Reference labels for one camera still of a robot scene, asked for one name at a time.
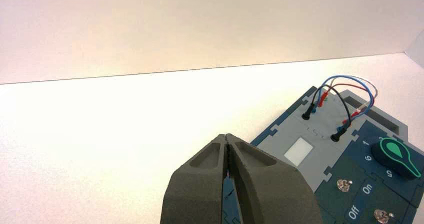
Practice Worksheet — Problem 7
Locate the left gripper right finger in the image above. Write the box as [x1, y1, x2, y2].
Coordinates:
[226, 133, 324, 224]

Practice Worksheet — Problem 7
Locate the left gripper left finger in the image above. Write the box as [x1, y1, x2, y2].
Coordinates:
[160, 134, 229, 224]

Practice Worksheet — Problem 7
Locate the dark knob green pointer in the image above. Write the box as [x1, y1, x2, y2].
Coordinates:
[370, 137, 422, 180]

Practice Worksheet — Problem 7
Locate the white rectangular display window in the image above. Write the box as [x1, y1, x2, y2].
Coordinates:
[283, 137, 314, 167]

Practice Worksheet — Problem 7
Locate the blue grey control box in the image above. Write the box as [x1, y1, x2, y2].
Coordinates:
[221, 86, 424, 224]

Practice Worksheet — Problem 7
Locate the metal toggle switch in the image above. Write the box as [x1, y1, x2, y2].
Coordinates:
[336, 179, 353, 193]
[373, 209, 395, 224]

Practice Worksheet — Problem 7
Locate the black jumper cable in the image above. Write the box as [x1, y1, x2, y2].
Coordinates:
[301, 84, 353, 143]

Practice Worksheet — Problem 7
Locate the blue jumper cable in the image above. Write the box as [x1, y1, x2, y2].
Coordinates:
[315, 75, 376, 133]

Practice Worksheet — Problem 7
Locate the red jumper cable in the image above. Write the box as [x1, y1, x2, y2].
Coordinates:
[317, 83, 369, 125]

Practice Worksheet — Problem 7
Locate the white jumper cable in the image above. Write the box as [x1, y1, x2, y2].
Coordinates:
[326, 76, 379, 113]

